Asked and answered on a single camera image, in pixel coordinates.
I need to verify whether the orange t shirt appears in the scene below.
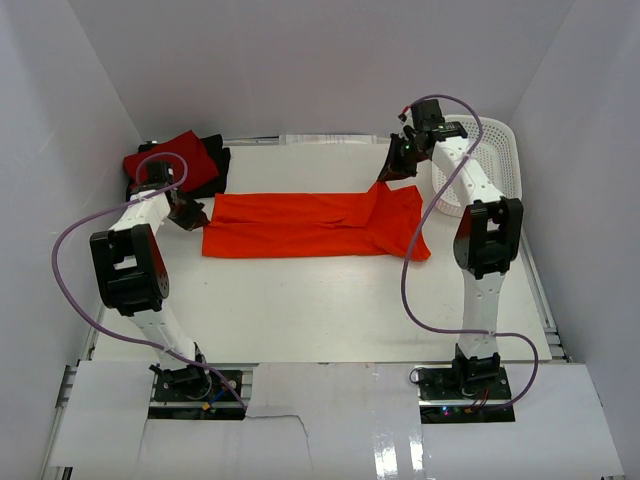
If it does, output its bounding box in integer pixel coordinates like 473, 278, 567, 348
202, 183, 423, 259

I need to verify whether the folded red t shirt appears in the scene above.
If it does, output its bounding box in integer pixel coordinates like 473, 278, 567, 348
122, 130, 221, 199

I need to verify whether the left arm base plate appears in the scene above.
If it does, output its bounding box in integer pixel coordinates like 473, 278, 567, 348
148, 365, 245, 421

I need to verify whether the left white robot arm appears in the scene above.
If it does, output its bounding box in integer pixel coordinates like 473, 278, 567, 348
90, 153, 212, 400

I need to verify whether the white label strip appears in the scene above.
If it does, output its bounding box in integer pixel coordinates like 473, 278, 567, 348
278, 134, 377, 146

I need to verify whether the folded black t shirt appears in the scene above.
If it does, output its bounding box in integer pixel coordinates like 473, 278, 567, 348
124, 133, 234, 201

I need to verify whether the white plastic basket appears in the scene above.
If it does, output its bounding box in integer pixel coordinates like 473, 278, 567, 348
431, 114, 522, 217

